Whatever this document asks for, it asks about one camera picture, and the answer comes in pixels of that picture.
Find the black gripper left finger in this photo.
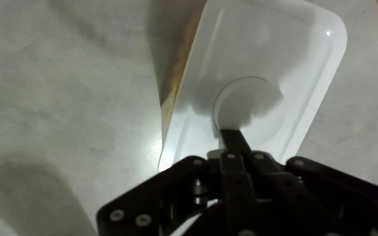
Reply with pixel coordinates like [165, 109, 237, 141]
[96, 130, 259, 236]

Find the white container lid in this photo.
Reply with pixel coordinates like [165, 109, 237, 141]
[159, 0, 348, 171]

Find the clear plastic container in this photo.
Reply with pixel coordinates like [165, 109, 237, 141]
[161, 10, 203, 137]

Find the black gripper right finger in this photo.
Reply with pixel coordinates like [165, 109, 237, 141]
[234, 132, 378, 236]

